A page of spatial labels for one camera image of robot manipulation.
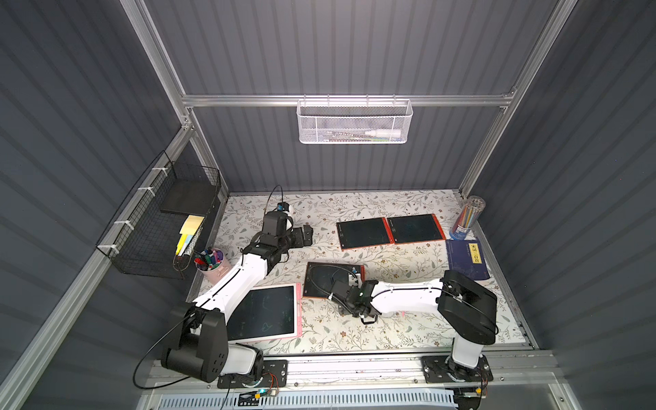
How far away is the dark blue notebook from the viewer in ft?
3.07

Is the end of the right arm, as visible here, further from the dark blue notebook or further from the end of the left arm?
the dark blue notebook

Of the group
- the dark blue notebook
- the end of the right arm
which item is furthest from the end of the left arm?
the dark blue notebook
